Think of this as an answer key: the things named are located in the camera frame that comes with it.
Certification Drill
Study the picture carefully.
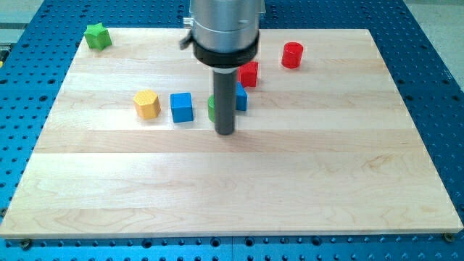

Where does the wooden board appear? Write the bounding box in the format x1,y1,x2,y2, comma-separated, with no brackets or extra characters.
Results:
1,28,463,239

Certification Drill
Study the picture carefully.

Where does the yellow hexagon block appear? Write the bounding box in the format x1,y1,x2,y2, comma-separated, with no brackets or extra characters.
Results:
133,89,161,120

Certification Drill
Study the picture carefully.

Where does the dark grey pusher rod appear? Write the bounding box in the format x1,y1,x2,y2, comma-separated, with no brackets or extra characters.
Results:
213,69,237,136

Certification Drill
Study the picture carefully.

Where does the green star block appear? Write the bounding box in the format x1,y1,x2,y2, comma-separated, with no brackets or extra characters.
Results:
83,22,112,51

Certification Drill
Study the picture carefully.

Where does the green cylinder block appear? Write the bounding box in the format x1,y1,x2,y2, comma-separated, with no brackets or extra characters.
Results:
207,95,215,122

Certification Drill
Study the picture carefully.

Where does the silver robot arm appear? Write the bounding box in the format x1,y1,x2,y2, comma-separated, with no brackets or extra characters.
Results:
179,0,265,136

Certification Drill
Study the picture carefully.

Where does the red cube block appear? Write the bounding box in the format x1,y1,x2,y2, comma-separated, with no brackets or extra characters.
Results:
238,61,259,87

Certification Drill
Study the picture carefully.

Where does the blue cube block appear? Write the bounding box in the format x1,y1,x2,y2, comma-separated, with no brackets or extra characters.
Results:
170,93,194,123

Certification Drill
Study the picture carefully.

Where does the blue block behind rod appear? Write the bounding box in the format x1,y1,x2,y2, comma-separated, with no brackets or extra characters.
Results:
236,82,248,111

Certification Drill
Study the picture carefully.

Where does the red cylinder block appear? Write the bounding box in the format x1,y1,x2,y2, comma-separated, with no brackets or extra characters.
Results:
281,42,304,69

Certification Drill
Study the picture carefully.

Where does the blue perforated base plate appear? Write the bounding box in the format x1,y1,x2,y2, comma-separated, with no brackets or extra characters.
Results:
1,0,463,260

